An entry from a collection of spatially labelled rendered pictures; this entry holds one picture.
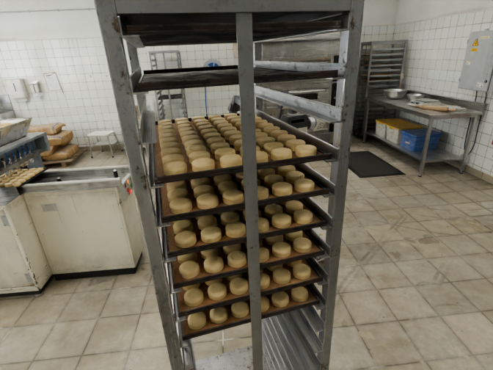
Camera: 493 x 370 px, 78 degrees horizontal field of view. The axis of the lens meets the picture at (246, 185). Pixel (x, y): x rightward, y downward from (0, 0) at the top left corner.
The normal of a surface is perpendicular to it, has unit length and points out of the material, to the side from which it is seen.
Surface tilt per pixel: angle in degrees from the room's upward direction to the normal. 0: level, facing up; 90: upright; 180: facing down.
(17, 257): 90
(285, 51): 90
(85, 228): 90
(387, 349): 0
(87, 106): 90
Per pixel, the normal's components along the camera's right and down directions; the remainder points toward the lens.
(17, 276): 0.08, 0.39
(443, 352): -0.04, -0.92
